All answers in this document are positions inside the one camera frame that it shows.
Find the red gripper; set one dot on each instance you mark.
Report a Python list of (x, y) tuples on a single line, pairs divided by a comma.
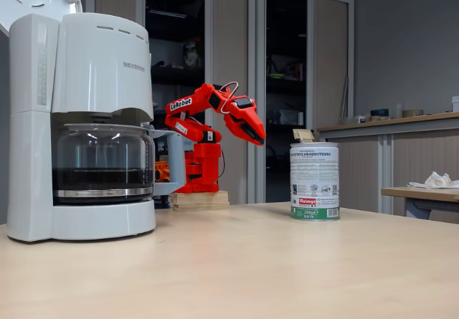
[(247, 113)]

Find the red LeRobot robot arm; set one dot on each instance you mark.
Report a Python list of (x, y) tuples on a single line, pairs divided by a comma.
[(206, 157)]

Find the white green coffee tin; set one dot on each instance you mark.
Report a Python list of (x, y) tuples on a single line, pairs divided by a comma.
[(315, 179)]

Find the white drip coffee maker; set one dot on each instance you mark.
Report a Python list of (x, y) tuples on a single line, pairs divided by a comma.
[(32, 154)]

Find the green plate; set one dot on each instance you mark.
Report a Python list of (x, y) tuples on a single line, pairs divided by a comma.
[(275, 76)]

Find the wooden base block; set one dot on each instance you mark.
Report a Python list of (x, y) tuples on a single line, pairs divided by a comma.
[(201, 200)]

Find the colourful shelf box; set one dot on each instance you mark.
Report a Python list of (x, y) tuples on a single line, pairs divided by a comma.
[(191, 55)]

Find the orange printed clamp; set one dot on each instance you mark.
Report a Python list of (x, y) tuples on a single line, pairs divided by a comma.
[(163, 171)]

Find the low cabinet wooden top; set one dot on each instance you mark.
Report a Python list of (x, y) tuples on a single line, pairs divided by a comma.
[(419, 154)]

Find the wooden side table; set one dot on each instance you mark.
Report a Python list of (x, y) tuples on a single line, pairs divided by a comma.
[(423, 194)]

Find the crumpled white tissue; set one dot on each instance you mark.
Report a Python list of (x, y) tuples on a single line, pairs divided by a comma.
[(435, 180)]

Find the white box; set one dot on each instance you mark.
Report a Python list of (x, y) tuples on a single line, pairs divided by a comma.
[(455, 104)]

